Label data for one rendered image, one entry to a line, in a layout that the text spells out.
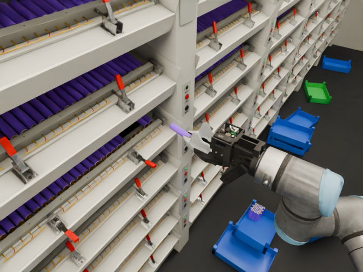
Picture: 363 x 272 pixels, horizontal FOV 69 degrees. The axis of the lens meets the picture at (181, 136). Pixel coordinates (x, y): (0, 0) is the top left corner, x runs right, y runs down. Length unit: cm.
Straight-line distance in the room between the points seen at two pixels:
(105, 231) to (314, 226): 59
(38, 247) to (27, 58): 42
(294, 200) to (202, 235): 115
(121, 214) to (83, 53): 56
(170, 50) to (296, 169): 43
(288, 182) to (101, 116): 44
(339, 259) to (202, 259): 78
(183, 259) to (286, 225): 104
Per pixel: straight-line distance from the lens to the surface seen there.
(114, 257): 107
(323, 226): 70
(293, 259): 176
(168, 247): 148
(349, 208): 73
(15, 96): 49
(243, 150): 61
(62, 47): 53
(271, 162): 59
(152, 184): 97
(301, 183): 59
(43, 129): 61
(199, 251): 167
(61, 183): 75
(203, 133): 70
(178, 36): 72
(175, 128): 72
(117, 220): 91
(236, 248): 170
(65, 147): 60
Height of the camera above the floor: 152
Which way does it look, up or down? 42 degrees down
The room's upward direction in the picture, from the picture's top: straight up
